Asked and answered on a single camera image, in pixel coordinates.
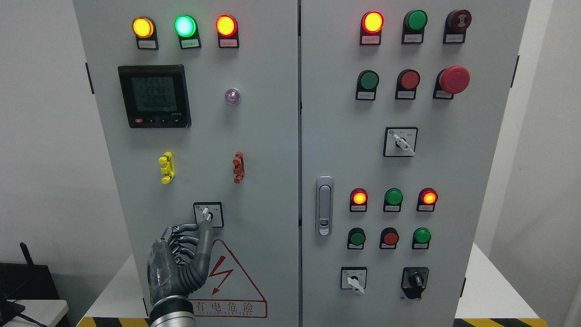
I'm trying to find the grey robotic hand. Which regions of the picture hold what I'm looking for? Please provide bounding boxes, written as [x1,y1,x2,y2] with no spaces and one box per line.
[147,219,214,305]

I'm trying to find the door rotary switch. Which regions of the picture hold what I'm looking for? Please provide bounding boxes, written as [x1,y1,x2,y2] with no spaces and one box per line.
[193,202,224,228]

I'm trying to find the green lit indicator light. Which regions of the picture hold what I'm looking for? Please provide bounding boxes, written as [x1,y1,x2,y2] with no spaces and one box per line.
[174,15,201,50]

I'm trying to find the yellow indicator light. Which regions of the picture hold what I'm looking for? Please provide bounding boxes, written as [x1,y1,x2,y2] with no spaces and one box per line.
[132,16,158,50]

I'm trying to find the red electrical hazard sticker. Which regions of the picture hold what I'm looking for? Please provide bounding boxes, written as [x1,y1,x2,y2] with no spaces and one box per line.
[189,239,268,318]

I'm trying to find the yellow plastic clip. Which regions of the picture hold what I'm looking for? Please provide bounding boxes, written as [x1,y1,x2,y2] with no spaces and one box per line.
[158,151,175,184]

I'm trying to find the red plastic clip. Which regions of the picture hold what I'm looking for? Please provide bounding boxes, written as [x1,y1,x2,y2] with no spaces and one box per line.
[232,151,245,184]

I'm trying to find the white side table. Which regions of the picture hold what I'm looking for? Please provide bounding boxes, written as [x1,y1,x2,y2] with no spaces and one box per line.
[16,299,70,327]

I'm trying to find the black router with antenna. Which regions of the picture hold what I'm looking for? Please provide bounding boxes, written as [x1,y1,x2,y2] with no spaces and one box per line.
[0,242,60,300]

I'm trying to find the black digital power meter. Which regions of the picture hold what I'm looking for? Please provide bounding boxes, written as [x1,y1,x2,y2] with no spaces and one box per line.
[118,64,191,129]

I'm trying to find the small clear light bulb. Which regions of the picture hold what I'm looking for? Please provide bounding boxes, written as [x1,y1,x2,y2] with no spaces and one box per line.
[224,88,241,105]

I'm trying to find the green push button lower left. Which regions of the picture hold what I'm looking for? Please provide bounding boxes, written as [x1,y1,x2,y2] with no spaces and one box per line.
[347,228,366,250]

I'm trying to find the green push button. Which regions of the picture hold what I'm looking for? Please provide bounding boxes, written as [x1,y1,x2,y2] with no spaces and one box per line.
[412,227,432,250]
[347,228,366,250]
[355,69,379,101]

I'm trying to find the lit red indicator lower left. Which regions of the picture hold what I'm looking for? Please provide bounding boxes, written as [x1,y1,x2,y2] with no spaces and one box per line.
[349,188,368,213]

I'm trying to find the lit red indicator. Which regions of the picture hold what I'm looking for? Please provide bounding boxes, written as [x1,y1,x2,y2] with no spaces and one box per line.
[349,188,368,213]
[416,188,438,213]

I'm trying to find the grey electrical cabinet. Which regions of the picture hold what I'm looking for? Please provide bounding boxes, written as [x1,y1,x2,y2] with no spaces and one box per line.
[73,0,531,327]

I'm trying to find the red push button lower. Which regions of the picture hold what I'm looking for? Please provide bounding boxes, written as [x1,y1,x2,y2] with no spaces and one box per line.
[379,227,400,250]

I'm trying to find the red push button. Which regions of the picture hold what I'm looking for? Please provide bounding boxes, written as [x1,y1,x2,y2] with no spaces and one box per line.
[379,227,400,250]
[394,69,420,100]

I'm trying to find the green indicator lower middle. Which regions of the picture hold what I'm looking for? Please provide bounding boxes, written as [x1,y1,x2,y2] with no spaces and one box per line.
[383,188,404,213]

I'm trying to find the red indicator light left door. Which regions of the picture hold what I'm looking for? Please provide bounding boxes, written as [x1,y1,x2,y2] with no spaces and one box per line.
[215,14,239,48]

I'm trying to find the red indicator light door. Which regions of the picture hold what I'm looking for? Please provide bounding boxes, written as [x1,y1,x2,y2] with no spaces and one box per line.
[215,14,239,48]
[359,11,384,46]

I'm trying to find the green push button lower right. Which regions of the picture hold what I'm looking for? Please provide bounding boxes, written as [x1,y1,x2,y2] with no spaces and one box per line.
[412,227,432,250]

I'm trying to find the lit red indicator lower right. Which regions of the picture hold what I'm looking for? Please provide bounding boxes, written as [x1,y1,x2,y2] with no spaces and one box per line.
[416,188,438,213]

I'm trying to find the green push button upper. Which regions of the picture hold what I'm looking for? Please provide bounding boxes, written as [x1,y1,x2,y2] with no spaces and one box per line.
[355,69,379,101]

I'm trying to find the red push button upper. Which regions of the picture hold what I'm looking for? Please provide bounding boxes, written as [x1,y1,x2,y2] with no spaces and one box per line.
[394,69,420,100]

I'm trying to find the red indicator light right door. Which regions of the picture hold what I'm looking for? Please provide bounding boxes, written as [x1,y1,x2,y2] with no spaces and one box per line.
[359,11,384,46]

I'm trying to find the red emergency stop button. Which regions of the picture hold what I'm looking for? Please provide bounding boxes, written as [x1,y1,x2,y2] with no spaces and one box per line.
[433,65,471,100]

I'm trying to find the green indicator top row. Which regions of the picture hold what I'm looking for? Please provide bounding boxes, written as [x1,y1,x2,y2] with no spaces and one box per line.
[401,9,428,44]

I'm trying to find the dark red buzzer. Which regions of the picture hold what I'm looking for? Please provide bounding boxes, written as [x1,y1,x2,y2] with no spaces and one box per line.
[443,9,472,44]

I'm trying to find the silver door handle lock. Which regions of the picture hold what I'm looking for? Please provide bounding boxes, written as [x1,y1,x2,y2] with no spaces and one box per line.
[315,176,334,236]

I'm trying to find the lower white rotary switch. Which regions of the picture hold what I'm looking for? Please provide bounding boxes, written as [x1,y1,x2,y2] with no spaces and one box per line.
[340,267,367,294]

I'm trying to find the black knob selector switch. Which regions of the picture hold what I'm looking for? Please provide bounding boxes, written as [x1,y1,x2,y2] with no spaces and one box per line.
[400,267,429,299]

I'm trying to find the upper right rotary switch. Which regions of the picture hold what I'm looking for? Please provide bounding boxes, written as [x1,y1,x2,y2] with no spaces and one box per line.
[383,127,419,157]

